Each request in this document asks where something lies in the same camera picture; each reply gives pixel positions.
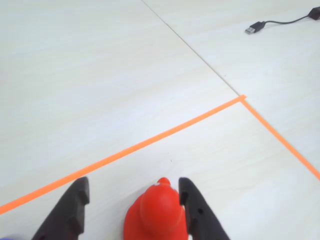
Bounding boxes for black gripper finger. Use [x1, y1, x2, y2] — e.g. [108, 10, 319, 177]
[178, 176, 231, 240]
[31, 176, 91, 240]

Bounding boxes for red rubber duck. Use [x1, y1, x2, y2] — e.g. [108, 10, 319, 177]
[123, 176, 189, 240]

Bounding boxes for long orange tape strip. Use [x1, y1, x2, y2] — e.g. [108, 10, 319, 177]
[0, 94, 248, 216]

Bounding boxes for black USB cable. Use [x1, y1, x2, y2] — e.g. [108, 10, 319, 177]
[244, 6, 320, 36]

